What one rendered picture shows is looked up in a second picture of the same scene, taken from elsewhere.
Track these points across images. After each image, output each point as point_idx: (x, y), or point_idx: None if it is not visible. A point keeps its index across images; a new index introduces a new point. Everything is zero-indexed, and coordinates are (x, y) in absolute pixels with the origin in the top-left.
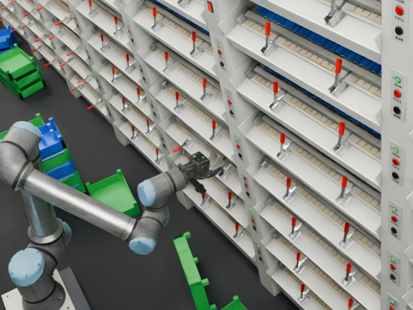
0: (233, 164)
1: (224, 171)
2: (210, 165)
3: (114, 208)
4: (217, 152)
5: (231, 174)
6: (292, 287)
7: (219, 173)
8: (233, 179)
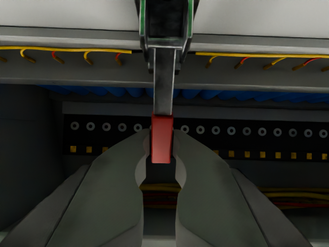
0: (137, 84)
1: (147, 60)
2: (176, 228)
3: None
4: (293, 87)
5: (123, 26)
6: None
7: (184, 41)
8: (61, 12)
